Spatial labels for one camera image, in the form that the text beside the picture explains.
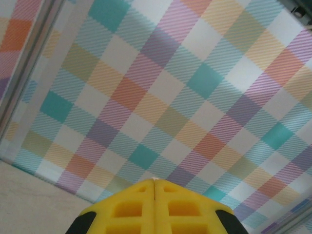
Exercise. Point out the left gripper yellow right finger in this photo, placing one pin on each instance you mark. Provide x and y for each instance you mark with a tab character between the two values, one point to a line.
185	214

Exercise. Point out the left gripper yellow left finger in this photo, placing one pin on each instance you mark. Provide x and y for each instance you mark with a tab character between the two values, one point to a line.
126	214

